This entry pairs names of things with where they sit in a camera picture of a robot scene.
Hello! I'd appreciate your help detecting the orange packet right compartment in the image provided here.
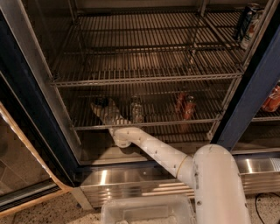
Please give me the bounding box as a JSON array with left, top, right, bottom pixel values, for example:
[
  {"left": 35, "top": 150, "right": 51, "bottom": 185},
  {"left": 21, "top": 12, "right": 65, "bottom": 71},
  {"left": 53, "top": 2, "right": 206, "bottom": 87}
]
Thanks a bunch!
[{"left": 262, "top": 85, "right": 280, "bottom": 112}]

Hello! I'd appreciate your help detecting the dark blue can top shelf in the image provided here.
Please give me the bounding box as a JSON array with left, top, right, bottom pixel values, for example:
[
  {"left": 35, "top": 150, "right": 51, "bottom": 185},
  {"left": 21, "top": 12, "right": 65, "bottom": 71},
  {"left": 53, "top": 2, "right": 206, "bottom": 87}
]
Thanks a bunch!
[{"left": 233, "top": 3, "right": 260, "bottom": 41}]

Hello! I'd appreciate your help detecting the stainless steel fridge base grille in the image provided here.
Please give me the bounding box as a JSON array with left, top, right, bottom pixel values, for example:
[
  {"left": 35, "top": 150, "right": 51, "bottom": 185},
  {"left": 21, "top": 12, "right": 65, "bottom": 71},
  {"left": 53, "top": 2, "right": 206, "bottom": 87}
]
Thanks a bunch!
[{"left": 73, "top": 157, "right": 280, "bottom": 210}]

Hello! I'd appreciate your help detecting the wire fridge shelf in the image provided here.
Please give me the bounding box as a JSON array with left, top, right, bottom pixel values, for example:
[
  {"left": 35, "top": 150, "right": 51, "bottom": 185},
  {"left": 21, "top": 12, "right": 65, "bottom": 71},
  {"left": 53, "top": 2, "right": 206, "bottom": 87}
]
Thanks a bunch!
[
  {"left": 73, "top": 10, "right": 239, "bottom": 53},
  {"left": 67, "top": 81, "right": 228, "bottom": 130},
  {"left": 51, "top": 47, "right": 243, "bottom": 88}
]

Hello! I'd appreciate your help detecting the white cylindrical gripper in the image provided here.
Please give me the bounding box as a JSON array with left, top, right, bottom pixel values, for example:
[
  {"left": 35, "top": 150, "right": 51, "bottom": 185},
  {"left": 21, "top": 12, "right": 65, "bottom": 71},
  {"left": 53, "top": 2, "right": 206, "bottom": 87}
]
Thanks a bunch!
[{"left": 90, "top": 98, "right": 123, "bottom": 125}]

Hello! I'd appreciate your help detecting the bottom wire fridge shelf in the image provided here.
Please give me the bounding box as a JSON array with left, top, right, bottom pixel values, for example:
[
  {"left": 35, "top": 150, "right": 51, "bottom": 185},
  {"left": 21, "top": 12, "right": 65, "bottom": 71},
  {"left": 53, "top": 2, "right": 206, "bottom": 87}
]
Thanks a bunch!
[{"left": 67, "top": 81, "right": 228, "bottom": 130}]

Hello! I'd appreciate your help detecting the red soda can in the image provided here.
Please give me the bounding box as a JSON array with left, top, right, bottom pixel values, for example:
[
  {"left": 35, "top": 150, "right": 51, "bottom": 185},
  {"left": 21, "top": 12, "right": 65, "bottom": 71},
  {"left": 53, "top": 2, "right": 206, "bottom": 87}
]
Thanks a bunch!
[
  {"left": 183, "top": 95, "right": 196, "bottom": 120},
  {"left": 175, "top": 92, "right": 186, "bottom": 113}
]

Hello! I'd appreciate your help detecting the white can top shelf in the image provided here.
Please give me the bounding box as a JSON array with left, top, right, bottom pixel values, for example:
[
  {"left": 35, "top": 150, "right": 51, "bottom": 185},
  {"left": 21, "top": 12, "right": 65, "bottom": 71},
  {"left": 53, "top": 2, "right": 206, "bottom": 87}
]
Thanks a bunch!
[{"left": 240, "top": 10, "right": 263, "bottom": 50}]

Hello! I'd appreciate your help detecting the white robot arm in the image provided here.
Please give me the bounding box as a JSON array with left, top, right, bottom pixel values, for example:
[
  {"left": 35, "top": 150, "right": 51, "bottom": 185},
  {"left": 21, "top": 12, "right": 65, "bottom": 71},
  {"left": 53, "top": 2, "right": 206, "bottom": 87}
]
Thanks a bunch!
[{"left": 90, "top": 99, "right": 251, "bottom": 224}]

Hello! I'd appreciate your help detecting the glass fridge door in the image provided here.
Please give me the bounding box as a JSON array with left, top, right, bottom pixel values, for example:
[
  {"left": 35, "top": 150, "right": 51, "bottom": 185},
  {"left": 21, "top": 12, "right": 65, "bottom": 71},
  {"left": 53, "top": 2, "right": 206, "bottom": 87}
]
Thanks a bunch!
[{"left": 0, "top": 78, "right": 72, "bottom": 218}]

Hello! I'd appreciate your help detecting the clear plastic bin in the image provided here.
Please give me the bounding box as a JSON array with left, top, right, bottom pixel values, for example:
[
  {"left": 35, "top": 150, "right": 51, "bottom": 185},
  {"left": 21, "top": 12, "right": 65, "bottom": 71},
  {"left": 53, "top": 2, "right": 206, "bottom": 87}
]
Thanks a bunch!
[{"left": 101, "top": 194, "right": 196, "bottom": 224}]

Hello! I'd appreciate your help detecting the clear glass bottle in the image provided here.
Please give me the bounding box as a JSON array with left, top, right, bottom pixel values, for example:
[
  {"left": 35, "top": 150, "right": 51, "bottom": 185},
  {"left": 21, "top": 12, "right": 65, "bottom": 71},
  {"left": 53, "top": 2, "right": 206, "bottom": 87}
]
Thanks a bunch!
[{"left": 131, "top": 96, "right": 144, "bottom": 123}]

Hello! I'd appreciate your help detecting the red soda can rear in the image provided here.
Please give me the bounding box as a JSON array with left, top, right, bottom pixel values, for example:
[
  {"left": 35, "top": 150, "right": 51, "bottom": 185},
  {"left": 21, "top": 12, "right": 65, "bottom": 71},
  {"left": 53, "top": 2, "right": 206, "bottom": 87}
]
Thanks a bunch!
[{"left": 175, "top": 92, "right": 186, "bottom": 113}]

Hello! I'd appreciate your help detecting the middle wire fridge shelf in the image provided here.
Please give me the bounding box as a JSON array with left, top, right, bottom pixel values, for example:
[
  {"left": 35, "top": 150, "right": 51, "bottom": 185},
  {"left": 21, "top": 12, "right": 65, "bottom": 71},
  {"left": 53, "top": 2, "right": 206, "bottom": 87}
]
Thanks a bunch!
[{"left": 51, "top": 47, "right": 243, "bottom": 88}]

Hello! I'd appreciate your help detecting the upper wire fridge shelf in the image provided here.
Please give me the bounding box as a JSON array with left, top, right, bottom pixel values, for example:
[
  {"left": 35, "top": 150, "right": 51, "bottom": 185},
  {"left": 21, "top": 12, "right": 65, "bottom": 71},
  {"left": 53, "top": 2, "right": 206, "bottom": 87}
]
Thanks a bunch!
[{"left": 73, "top": 10, "right": 239, "bottom": 53}]

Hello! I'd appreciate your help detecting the black cable on floor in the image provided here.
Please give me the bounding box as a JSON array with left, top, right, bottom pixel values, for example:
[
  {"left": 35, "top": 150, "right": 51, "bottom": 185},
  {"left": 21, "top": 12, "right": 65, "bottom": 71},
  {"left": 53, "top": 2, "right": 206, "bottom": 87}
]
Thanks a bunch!
[{"left": 255, "top": 192, "right": 280, "bottom": 224}]

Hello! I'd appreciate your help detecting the blue pepsi can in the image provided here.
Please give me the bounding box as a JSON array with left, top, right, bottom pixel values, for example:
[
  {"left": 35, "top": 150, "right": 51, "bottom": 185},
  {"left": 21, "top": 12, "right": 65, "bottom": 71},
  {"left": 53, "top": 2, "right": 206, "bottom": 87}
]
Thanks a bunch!
[{"left": 94, "top": 96, "right": 109, "bottom": 107}]

